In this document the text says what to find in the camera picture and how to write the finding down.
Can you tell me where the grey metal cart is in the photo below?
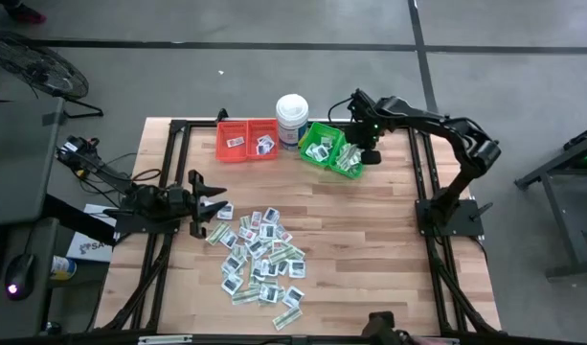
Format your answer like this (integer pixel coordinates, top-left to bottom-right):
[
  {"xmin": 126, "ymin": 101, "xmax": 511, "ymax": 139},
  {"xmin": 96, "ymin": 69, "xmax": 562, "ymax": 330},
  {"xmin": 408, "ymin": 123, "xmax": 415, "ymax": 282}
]
[{"xmin": 512, "ymin": 122, "xmax": 587, "ymax": 279}]

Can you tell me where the grey side desk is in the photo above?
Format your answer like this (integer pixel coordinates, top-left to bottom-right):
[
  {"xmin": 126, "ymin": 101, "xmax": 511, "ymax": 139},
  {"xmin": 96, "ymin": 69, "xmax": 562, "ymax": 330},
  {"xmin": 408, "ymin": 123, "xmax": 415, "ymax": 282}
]
[{"xmin": 0, "ymin": 98, "xmax": 67, "ymax": 339}]

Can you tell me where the black floor cable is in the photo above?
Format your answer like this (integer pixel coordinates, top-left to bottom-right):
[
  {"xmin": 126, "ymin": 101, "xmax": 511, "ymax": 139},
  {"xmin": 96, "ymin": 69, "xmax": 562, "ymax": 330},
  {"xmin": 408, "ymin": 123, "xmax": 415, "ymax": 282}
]
[{"xmin": 77, "ymin": 151, "xmax": 164, "ymax": 196}]

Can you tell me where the orange plastic mesh basket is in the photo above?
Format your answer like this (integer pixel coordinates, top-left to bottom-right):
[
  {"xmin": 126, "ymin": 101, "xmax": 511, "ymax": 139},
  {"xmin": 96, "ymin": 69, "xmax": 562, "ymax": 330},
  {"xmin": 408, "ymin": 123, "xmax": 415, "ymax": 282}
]
[
  {"xmin": 246, "ymin": 119, "xmax": 281, "ymax": 162},
  {"xmin": 214, "ymin": 120, "xmax": 250, "ymax": 163}
]

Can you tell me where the black floor fan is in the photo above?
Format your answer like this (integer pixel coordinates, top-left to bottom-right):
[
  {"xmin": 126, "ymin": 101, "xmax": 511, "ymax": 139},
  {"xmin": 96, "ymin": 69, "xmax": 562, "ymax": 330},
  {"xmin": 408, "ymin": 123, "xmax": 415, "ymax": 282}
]
[{"xmin": 0, "ymin": 31, "xmax": 105, "ymax": 120}]

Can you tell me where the white blue yellow can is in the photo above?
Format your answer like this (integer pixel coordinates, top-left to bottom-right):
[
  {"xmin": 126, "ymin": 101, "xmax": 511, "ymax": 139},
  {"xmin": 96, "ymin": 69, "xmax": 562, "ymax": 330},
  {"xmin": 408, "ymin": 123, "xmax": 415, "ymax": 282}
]
[{"xmin": 49, "ymin": 255, "xmax": 78, "ymax": 282}]

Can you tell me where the person's shoe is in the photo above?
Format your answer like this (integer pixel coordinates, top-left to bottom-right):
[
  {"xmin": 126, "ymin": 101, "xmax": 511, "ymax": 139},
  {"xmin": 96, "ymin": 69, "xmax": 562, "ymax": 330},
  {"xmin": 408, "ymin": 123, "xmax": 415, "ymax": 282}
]
[{"xmin": 5, "ymin": 2, "xmax": 48, "ymax": 25}]

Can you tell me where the white disinfecting wipes canister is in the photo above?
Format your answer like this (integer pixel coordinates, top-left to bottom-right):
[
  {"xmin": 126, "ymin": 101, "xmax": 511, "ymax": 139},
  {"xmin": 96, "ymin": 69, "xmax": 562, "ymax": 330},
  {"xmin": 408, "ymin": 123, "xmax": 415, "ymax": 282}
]
[{"xmin": 275, "ymin": 93, "xmax": 310, "ymax": 152}]

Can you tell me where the white printed cardboard box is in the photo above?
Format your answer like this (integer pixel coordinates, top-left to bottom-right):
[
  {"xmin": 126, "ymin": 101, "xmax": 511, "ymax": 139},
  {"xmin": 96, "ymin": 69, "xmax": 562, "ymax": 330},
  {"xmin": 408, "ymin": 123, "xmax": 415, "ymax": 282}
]
[{"xmin": 65, "ymin": 203, "xmax": 120, "ymax": 264}]

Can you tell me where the black computer mouse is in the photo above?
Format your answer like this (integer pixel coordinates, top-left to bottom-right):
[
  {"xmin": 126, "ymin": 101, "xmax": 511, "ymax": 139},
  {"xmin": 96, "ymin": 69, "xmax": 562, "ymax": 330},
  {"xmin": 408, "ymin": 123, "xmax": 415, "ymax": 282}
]
[{"xmin": 4, "ymin": 252, "xmax": 37, "ymax": 302}]

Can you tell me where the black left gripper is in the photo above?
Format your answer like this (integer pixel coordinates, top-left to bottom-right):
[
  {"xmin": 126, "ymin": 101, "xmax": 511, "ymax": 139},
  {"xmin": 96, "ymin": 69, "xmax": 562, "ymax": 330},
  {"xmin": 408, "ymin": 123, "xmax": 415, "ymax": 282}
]
[{"xmin": 168, "ymin": 170, "xmax": 230, "ymax": 224}]

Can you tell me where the silver metal bracket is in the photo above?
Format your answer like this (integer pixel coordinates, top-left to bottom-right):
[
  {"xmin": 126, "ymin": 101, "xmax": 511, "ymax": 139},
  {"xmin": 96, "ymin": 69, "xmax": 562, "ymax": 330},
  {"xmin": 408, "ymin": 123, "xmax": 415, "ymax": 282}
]
[
  {"xmin": 417, "ymin": 335, "xmax": 462, "ymax": 345},
  {"xmin": 137, "ymin": 333, "xmax": 193, "ymax": 345}
]

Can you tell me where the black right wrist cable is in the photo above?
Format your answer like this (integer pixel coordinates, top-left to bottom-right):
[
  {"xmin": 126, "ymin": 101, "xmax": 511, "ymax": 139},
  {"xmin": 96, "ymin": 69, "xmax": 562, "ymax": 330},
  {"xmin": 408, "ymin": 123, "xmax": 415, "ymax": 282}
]
[{"xmin": 327, "ymin": 97, "xmax": 354, "ymax": 124}]

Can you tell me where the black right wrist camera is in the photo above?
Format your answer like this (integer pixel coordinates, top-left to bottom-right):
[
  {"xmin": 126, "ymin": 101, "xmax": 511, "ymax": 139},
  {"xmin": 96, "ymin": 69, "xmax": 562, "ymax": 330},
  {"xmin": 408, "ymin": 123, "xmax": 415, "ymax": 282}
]
[{"xmin": 359, "ymin": 149, "xmax": 383, "ymax": 166}]

